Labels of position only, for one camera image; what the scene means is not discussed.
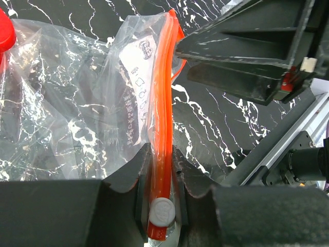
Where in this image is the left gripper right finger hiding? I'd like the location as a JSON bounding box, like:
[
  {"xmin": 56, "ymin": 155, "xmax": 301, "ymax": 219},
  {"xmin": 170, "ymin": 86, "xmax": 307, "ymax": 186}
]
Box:
[{"xmin": 172, "ymin": 146, "xmax": 218, "ymax": 242}]

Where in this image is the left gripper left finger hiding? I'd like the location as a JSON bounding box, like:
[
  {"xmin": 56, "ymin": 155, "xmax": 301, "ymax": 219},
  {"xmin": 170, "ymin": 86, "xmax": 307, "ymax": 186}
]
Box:
[{"xmin": 103, "ymin": 143, "xmax": 152, "ymax": 242}]

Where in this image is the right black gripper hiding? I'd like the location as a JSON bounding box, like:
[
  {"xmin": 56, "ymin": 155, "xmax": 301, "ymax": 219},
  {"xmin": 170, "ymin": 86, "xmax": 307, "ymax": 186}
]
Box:
[{"xmin": 176, "ymin": 1, "xmax": 328, "ymax": 105}]

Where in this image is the clear bag orange zipper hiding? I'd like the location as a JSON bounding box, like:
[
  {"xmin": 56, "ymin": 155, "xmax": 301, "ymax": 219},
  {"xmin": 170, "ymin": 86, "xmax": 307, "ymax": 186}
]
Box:
[{"xmin": 1, "ymin": 10, "xmax": 185, "ymax": 246}]

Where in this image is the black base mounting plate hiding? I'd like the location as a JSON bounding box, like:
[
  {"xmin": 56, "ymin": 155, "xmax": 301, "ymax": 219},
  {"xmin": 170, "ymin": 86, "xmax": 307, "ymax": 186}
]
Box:
[{"xmin": 219, "ymin": 89, "xmax": 316, "ymax": 186}]

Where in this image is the red plastic tray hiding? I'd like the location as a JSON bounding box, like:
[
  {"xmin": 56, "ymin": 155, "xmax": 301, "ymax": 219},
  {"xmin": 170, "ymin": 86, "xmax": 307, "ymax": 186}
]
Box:
[{"xmin": 0, "ymin": 9, "xmax": 16, "ymax": 73}]

